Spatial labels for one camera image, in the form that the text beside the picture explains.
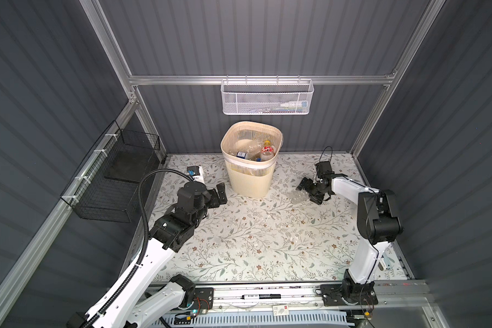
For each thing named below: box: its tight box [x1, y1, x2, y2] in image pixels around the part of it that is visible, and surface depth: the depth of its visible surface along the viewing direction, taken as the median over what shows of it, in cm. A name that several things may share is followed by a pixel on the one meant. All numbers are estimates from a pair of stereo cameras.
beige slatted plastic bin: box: [220, 121, 283, 199], surface depth 95 cm
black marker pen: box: [240, 293, 282, 300], surface depth 75 cm
